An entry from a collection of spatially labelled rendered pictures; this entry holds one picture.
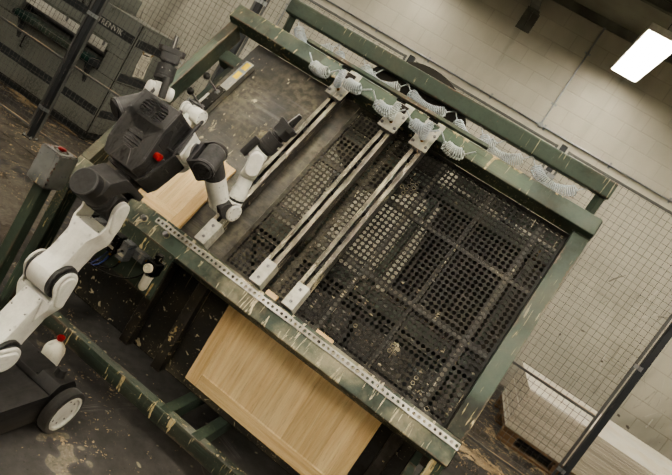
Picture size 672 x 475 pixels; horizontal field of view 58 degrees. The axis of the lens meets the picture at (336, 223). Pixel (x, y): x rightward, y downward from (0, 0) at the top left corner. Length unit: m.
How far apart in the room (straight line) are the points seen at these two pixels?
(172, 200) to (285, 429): 1.20
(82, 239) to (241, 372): 0.99
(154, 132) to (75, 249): 0.55
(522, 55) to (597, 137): 1.31
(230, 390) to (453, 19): 5.91
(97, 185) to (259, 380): 1.20
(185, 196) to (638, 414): 6.39
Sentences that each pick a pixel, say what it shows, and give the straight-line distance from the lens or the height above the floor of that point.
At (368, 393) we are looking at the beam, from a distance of 2.55.
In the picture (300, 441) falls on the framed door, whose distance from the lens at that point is 2.95.
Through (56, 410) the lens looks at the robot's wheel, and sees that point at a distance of 2.76.
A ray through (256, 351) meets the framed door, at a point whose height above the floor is 0.59.
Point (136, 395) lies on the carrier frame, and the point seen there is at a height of 0.15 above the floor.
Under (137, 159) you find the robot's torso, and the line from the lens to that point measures 2.42.
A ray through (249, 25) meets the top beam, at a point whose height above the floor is 1.88.
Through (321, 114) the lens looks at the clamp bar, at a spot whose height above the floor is 1.69.
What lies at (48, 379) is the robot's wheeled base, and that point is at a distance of 2.80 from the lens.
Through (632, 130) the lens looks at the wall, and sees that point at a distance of 7.82.
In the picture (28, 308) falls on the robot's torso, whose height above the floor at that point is 0.48.
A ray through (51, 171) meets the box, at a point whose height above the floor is 0.85.
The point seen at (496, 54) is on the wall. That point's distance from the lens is 7.81.
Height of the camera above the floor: 1.72
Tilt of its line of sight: 9 degrees down
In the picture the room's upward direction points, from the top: 32 degrees clockwise
